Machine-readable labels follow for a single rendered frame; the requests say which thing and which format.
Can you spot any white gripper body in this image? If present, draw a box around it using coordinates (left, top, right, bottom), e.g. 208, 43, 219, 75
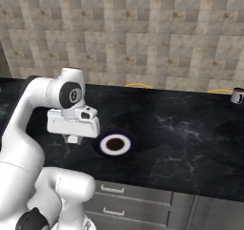
46, 109, 101, 139

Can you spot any grey drawer front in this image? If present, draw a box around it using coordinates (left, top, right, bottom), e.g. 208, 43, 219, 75
83, 193, 173, 227
85, 210, 170, 230
94, 179, 174, 207

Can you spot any grey cupboard door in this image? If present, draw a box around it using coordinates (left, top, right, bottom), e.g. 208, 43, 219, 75
186, 195, 244, 230

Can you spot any white and blue mug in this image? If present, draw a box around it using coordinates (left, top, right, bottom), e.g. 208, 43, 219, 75
230, 87, 244, 105

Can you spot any silver drawer handle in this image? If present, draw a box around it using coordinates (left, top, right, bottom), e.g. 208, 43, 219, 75
100, 184, 126, 196
102, 206, 126, 218

